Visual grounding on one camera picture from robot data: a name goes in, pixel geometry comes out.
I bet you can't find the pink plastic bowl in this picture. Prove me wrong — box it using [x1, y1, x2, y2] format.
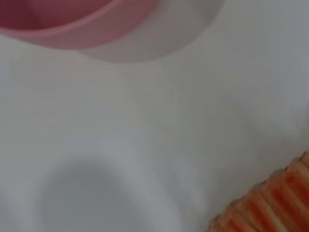
[0, 0, 160, 51]

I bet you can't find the orange striped bread roll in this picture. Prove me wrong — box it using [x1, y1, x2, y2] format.
[209, 150, 309, 232]

